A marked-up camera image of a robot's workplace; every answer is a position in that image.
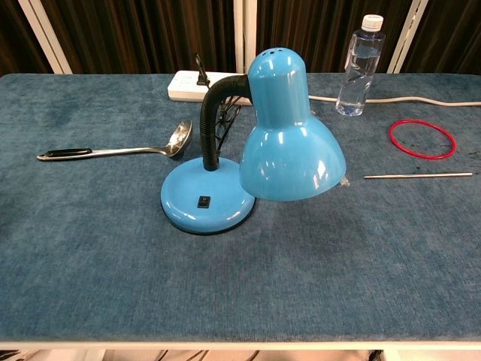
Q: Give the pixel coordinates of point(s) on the blue desk lamp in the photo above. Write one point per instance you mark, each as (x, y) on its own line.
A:
(289, 150)

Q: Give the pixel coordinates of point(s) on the white power strip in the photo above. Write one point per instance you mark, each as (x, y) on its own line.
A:
(184, 88)

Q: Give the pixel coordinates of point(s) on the blue table cloth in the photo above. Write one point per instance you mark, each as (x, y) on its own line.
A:
(112, 263)

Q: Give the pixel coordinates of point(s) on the clear plastic water bottle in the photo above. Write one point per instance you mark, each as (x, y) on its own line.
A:
(360, 67)

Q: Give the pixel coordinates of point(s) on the dark brown curtain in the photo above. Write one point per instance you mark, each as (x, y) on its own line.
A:
(143, 34)

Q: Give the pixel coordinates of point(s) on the thin metal rod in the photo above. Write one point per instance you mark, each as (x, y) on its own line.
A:
(417, 175)

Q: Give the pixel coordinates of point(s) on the white frame post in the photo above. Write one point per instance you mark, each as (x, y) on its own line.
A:
(407, 34)
(244, 30)
(45, 34)

